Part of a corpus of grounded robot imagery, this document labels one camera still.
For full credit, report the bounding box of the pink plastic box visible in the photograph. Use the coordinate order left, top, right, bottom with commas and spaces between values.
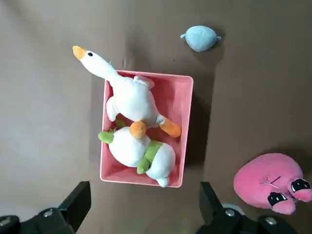
99, 70, 195, 190

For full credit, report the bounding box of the white doll with green scarf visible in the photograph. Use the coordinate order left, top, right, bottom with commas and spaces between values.
98, 118, 176, 188

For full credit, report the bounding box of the white goose doll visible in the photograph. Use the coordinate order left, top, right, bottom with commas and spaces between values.
72, 45, 182, 138

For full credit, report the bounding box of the pink pig plush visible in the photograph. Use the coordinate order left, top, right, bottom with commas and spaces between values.
233, 153, 312, 215

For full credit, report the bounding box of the small blue-grey plush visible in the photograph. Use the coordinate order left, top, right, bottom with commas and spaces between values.
180, 24, 223, 52

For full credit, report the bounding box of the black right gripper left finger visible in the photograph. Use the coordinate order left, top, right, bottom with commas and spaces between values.
0, 180, 91, 234

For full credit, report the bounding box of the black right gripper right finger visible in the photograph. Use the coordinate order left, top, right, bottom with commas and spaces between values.
196, 182, 297, 234

